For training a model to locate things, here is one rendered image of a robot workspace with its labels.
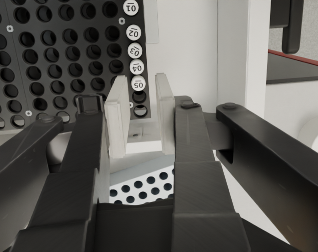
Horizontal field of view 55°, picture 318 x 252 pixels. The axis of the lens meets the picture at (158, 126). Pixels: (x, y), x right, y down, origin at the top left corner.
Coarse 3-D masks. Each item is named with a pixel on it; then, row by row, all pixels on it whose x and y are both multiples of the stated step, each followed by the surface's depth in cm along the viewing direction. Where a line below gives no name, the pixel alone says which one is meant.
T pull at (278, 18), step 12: (276, 0) 25; (288, 0) 25; (300, 0) 25; (276, 12) 25; (288, 12) 25; (300, 12) 25; (276, 24) 26; (288, 24) 26; (300, 24) 26; (288, 36) 26; (300, 36) 26; (288, 48) 26
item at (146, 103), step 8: (120, 0) 25; (136, 0) 25; (128, 16) 25; (136, 16) 26; (128, 24) 26; (136, 24) 26; (144, 32) 26; (128, 40) 26; (136, 40) 26; (144, 40) 26; (144, 48) 26; (128, 56) 27; (144, 56) 27; (128, 64) 27; (144, 64) 27; (128, 72) 27; (144, 72) 27; (128, 80) 27; (144, 88) 28; (136, 104) 28; (144, 104) 28
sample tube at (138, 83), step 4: (136, 76) 26; (140, 76) 26; (132, 80) 26; (136, 80) 26; (140, 80) 26; (144, 80) 26; (132, 84) 26; (136, 84) 26; (140, 84) 26; (144, 84) 26; (136, 88) 26; (140, 88) 26
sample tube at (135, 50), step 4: (132, 44) 25; (136, 44) 25; (128, 48) 25; (132, 48) 25; (136, 48) 25; (140, 48) 25; (128, 52) 25; (132, 52) 25; (136, 52) 25; (140, 52) 25; (132, 56) 25; (136, 56) 25
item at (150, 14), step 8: (144, 0) 30; (152, 0) 30; (144, 8) 30; (152, 8) 30; (144, 16) 30; (152, 16) 30; (144, 24) 31; (152, 24) 31; (152, 32) 31; (152, 40) 31
